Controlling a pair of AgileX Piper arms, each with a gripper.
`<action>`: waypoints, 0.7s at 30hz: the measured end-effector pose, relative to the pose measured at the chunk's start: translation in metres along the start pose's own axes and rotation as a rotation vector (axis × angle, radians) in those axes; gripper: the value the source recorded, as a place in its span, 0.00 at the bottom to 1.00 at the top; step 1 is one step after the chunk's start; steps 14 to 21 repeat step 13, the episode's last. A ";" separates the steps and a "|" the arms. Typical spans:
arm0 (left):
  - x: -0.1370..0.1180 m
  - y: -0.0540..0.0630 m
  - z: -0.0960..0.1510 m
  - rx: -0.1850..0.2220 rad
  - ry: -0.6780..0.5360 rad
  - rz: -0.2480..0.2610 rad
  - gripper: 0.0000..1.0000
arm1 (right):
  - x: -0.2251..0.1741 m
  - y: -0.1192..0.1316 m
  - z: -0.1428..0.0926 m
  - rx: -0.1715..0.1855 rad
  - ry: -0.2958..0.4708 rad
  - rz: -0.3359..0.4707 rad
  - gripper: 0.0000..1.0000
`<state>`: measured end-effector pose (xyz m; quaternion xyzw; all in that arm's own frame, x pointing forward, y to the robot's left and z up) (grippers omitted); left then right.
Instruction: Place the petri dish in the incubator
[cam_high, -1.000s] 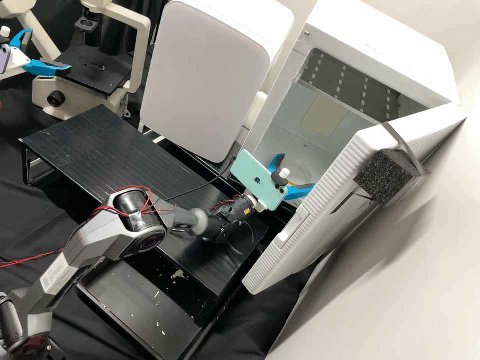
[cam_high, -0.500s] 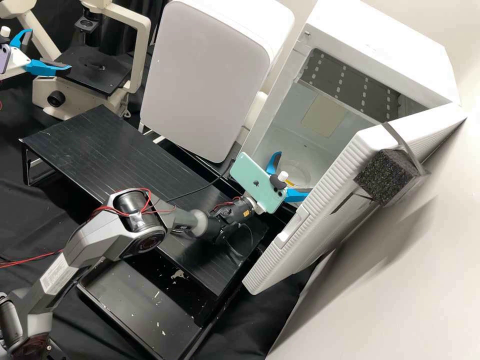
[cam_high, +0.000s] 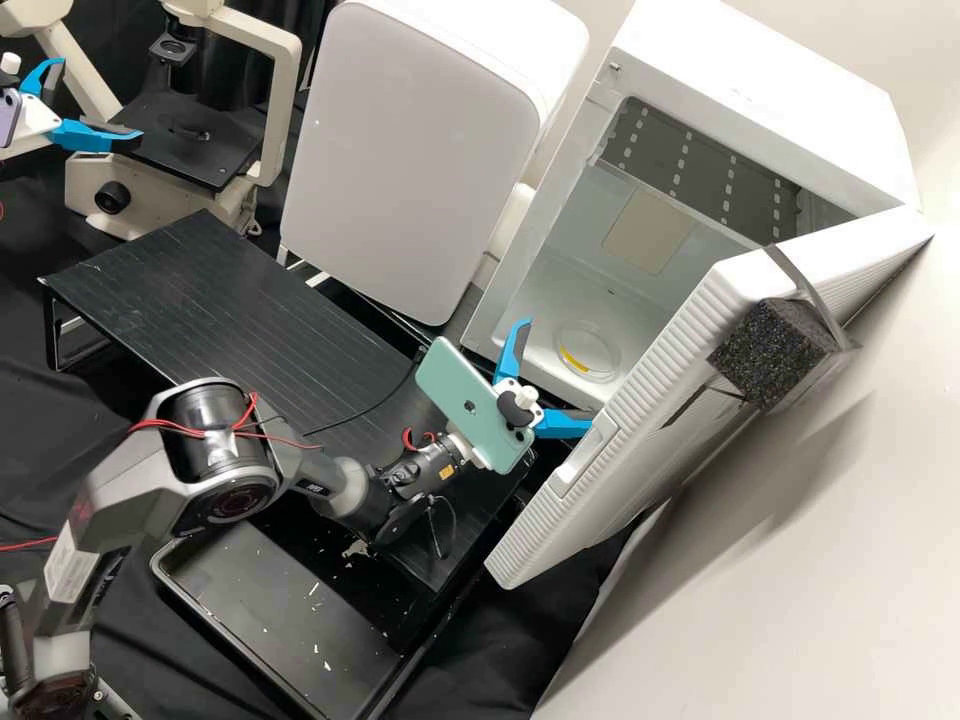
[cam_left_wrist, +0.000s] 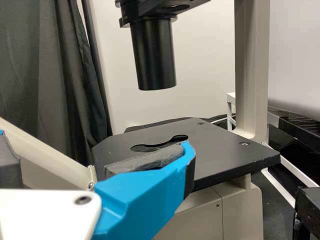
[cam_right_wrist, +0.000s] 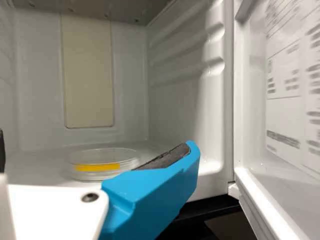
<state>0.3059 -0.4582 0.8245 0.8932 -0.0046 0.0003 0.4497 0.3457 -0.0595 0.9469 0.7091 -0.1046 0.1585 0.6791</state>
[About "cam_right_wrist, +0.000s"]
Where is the petri dish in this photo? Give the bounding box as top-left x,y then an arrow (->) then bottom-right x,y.
65,147 -> 141,182

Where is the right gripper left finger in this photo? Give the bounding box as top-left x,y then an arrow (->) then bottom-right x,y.
0,128 -> 7,174

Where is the white incubator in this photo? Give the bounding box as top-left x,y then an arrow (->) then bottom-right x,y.
0,0 -> 235,204

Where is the incubator door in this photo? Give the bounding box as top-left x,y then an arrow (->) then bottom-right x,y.
226,0 -> 320,240

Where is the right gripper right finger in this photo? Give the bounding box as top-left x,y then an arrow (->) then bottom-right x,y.
99,139 -> 202,240

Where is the black platform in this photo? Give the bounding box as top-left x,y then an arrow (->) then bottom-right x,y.
164,194 -> 254,240

